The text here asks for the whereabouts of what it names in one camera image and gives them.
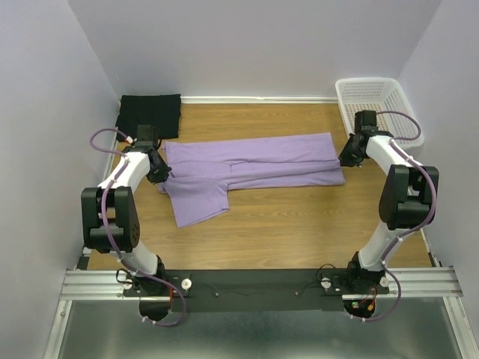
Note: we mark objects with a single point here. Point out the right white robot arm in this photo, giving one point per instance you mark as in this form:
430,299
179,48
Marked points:
407,203

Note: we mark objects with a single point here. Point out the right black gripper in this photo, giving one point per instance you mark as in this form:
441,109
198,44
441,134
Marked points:
346,160

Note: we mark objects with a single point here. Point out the white plastic basket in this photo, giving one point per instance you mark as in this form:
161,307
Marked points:
384,95

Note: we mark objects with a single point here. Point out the purple t shirt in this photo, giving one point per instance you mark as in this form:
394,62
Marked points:
203,173

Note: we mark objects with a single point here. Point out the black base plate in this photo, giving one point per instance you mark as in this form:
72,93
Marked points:
183,292

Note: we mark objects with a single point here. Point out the folded black t shirt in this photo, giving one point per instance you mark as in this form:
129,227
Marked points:
162,111

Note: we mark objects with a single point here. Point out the aluminium frame rail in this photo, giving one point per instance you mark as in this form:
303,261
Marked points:
421,317

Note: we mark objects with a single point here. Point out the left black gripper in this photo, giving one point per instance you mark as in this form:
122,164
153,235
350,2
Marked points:
162,175

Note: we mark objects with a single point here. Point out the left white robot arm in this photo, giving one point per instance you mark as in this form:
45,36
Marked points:
110,220

